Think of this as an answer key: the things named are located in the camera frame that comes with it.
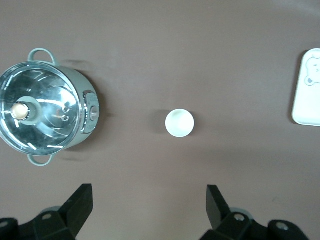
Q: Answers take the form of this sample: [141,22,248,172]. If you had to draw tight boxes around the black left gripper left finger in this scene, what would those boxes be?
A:
[0,184,94,240]

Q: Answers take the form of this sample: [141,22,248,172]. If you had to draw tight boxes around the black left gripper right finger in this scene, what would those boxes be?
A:
[199,184,308,240]

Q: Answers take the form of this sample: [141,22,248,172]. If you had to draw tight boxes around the white IKEA cup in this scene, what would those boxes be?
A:
[164,108,195,138]

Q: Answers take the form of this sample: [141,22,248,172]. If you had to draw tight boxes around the glass pot lid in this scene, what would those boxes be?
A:
[0,61,82,155]

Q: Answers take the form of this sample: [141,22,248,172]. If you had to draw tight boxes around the cream tray with bear print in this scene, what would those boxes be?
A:
[291,48,320,127]

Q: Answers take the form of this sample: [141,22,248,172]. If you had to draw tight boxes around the grey-green electric cooking pot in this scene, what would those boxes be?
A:
[0,48,101,166]

